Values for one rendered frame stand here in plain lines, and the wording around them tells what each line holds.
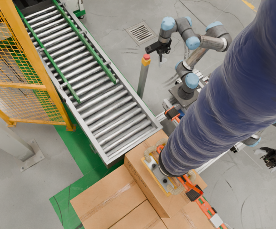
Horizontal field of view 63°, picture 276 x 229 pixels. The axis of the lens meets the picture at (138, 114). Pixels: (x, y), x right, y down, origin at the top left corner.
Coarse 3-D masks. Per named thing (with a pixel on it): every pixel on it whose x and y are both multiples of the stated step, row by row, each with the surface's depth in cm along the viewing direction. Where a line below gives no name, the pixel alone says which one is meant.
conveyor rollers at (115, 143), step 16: (32, 16) 293; (48, 16) 296; (48, 32) 283; (64, 32) 287; (64, 48) 274; (80, 48) 276; (48, 64) 263; (64, 64) 266; (80, 64) 268; (96, 64) 271; (96, 128) 236; (112, 128) 238; (128, 128) 240; (112, 144) 229; (128, 144) 231
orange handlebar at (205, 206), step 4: (176, 120) 177; (184, 176) 158; (180, 180) 157; (188, 180) 157; (184, 184) 156; (192, 184) 156; (188, 188) 155; (204, 200) 153; (200, 204) 151; (204, 204) 151; (208, 204) 151; (200, 208) 153; (204, 208) 150; (208, 208) 151; (204, 212) 149; (212, 212) 150; (208, 216) 149; (224, 228) 147
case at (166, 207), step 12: (144, 144) 191; (132, 156) 186; (156, 156) 188; (132, 168) 192; (144, 168) 183; (144, 180) 179; (144, 192) 206; (156, 192) 176; (156, 204) 189; (168, 204) 173; (180, 204) 174; (168, 216) 172
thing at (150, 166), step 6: (150, 156) 174; (144, 162) 172; (150, 162) 172; (156, 162) 173; (150, 168) 170; (156, 168) 170; (156, 180) 167; (162, 180) 167; (168, 180) 168; (162, 186) 166; (174, 186) 167; (168, 192) 165
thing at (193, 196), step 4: (196, 184) 155; (200, 188) 154; (188, 192) 153; (192, 192) 154; (196, 192) 154; (188, 196) 155; (192, 196) 153; (196, 196) 153; (200, 196) 152; (192, 200) 151; (196, 200) 150
